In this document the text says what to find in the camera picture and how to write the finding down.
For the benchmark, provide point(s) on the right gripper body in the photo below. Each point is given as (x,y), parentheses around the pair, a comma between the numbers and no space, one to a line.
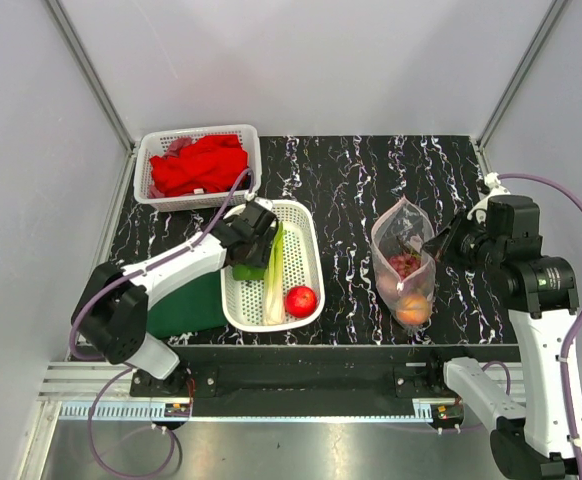
(466,244)

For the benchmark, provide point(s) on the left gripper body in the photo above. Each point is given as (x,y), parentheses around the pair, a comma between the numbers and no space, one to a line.
(259,254)

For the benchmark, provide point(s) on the green fake pepper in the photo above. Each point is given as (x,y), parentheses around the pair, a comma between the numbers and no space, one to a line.
(247,273)

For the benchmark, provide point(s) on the clear zip top bag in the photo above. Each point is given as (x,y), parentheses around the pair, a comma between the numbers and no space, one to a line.
(404,228)

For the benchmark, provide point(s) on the beige fake garlic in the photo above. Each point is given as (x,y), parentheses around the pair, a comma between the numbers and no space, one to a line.
(273,296)

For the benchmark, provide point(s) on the red fake apple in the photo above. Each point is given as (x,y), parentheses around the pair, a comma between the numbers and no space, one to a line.
(300,302)

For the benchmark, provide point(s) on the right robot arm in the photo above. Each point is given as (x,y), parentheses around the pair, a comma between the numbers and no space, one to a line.
(541,438)

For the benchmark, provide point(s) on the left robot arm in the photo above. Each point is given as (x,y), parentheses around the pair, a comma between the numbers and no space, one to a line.
(113,309)

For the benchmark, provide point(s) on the purple fake grapes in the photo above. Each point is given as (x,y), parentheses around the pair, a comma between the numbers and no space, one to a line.
(405,264)

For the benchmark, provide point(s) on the purple fake onion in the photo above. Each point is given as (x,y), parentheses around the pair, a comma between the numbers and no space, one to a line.
(389,285)

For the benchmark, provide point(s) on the orange fake fruit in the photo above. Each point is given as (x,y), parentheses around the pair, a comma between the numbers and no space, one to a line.
(413,309)

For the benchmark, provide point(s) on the large white perforated basket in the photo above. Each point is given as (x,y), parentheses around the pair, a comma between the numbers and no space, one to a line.
(242,301)

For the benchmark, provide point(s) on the green cloth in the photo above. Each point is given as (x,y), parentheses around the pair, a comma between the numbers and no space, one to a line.
(195,307)

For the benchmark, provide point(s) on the red cloth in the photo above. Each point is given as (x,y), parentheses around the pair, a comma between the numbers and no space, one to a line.
(209,165)

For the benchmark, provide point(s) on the small white basket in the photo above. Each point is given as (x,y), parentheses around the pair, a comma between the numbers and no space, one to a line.
(157,143)

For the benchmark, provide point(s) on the grey pink cloth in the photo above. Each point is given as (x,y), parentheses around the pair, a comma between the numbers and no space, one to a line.
(176,146)

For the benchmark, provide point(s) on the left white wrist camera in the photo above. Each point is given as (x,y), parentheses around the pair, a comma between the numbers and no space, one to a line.
(258,205)

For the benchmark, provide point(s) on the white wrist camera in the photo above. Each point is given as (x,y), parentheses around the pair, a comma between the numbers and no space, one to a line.
(492,187)
(258,205)

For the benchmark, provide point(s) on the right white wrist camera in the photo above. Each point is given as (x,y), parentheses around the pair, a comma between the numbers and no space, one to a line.
(492,187)

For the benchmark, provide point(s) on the left aluminium frame post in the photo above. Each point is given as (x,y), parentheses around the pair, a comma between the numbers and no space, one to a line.
(83,61)

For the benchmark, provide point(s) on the aluminium frame post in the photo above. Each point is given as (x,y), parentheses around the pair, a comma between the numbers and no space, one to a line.
(541,36)
(83,61)

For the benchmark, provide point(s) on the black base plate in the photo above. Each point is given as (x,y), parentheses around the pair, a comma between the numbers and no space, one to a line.
(309,381)

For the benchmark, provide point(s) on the white cable duct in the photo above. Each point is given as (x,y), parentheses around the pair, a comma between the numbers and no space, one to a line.
(158,411)

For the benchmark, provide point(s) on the right aluminium frame post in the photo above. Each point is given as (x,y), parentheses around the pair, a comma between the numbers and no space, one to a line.
(541,36)

